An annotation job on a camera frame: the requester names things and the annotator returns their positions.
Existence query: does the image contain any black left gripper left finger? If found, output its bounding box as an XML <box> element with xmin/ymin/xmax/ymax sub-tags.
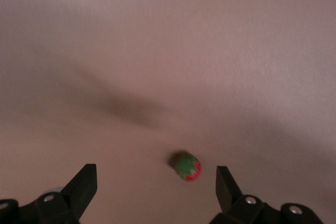
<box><xmin>34</xmin><ymin>164</ymin><xmax>98</xmax><ymax>224</ymax></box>

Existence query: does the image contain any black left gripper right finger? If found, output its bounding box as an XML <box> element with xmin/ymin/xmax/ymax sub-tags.
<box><xmin>209</xmin><ymin>165</ymin><xmax>280</xmax><ymax>224</ymax></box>

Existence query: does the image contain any red strawberry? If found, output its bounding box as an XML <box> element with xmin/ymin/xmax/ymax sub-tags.
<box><xmin>172</xmin><ymin>150</ymin><xmax>203</xmax><ymax>182</ymax></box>

